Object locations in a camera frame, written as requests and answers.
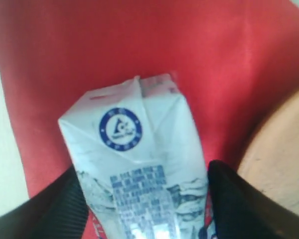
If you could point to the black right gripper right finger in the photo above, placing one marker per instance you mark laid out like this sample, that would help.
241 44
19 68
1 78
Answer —
242 212

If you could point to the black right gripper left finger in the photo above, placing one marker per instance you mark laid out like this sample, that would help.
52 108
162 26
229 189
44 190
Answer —
57 212

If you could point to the white blue milk carton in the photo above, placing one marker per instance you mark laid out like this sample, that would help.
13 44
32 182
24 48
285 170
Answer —
139 161

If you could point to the brown oval plate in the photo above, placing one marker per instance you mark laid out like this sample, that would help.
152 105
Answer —
271 161

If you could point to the red scalloped table cloth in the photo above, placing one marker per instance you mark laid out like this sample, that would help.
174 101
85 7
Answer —
233 61

